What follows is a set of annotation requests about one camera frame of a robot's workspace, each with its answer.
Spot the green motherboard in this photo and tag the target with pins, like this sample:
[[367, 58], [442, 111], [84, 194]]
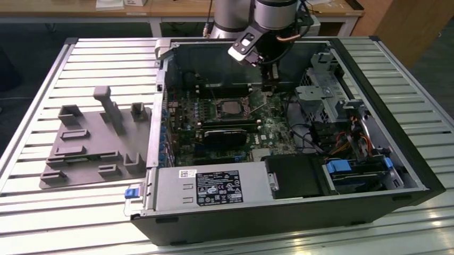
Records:
[[276, 132]]

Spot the black RAM stick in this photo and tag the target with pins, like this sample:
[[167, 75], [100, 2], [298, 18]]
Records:
[[228, 125], [228, 121]]

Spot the wooden desk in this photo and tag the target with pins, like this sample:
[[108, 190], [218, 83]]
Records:
[[53, 10]]

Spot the blue case latch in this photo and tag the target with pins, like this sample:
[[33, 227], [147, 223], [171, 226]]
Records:
[[131, 192]]

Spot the hard disk in blue carrier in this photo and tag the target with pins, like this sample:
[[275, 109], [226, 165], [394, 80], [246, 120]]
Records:
[[338, 167]]

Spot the CPU socket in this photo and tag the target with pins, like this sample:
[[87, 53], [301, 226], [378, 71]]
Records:
[[216, 109]]

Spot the black graphics card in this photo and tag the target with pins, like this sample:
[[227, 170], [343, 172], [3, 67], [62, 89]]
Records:
[[223, 136]]

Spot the small white box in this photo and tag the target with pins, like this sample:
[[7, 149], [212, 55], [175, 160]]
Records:
[[136, 2]]

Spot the wooden cabinet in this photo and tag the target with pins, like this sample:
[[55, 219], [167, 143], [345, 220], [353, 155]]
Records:
[[414, 26]]

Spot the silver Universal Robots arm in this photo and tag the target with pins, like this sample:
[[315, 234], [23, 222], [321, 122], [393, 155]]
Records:
[[230, 16]]

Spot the black open PC case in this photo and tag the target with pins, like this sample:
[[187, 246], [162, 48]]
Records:
[[248, 225]]

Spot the metal disk bay cage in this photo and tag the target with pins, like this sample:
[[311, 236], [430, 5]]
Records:
[[319, 98]]

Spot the silver power supply unit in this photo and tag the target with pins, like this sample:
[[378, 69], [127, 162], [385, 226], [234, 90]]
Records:
[[170, 186]]

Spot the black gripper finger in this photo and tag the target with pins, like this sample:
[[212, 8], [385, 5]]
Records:
[[275, 75], [266, 77]]

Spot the black drive box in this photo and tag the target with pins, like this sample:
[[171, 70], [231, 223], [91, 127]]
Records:
[[294, 176]]

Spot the gray parts rack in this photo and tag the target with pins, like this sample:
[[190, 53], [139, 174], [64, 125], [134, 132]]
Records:
[[92, 148]]

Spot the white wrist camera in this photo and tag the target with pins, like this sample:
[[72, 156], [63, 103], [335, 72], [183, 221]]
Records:
[[244, 49]]

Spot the silver chipset heatsink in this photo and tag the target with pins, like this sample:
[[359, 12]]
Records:
[[260, 154]]

